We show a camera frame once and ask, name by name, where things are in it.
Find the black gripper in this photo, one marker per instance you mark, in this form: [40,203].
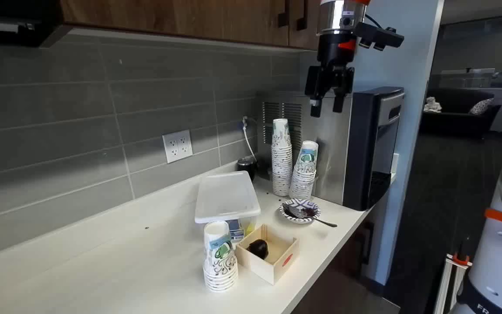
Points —
[335,63]

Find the wooden cabinet door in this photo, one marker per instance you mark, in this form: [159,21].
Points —
[303,23]
[174,14]

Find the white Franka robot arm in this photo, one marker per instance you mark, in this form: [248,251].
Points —
[500,262]

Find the dark lower cabinet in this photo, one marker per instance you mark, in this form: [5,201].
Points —
[344,272]

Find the steel and black water dispenser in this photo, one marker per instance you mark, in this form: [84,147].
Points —
[366,145]

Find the tall printed paper cup stack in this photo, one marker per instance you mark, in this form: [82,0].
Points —
[281,157]

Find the medium printed paper cup stack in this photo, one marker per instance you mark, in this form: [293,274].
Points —
[303,171]

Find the curved metal tube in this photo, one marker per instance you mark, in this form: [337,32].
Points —
[248,136]

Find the small black pot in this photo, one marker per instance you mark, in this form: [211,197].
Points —
[246,164]

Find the white object on sofa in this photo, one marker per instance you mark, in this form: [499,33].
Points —
[432,105]

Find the metal spoon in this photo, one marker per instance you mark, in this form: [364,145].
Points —
[312,217]

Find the dark small bowl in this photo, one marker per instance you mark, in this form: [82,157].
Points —
[290,213]

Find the black sofa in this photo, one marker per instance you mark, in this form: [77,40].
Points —
[453,119]

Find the clear plastic container with lid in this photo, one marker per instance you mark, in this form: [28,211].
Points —
[227,196]

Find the light sofa pillow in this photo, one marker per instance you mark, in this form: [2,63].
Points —
[481,107]

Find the black object in wooden box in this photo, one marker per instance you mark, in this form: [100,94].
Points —
[258,248]

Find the small wooden box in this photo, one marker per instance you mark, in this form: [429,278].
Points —
[274,264]

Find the white green-logo bottle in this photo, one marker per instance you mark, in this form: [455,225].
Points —
[218,262]

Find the white poles with orange bands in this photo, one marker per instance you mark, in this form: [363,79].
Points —
[450,285]

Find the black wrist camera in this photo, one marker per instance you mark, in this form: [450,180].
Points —
[378,35]

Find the white wall outlet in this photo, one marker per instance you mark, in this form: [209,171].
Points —
[176,145]

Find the black open wall shelf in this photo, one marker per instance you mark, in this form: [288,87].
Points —
[7,14]

